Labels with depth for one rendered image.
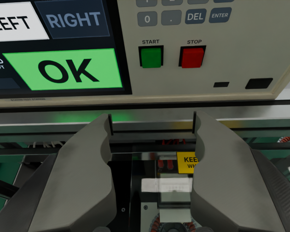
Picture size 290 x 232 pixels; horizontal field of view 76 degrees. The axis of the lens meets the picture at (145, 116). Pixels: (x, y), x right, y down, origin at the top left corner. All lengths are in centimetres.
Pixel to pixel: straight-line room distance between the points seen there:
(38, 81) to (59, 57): 5
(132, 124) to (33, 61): 12
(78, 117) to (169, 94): 11
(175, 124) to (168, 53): 8
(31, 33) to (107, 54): 6
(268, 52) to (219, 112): 8
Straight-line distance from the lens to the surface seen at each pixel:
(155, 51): 18
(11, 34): 21
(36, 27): 19
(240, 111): 24
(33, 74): 23
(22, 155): 34
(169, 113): 22
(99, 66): 20
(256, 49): 21
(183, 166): 24
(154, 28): 17
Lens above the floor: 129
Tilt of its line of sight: 55 degrees down
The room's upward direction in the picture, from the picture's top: 6 degrees counter-clockwise
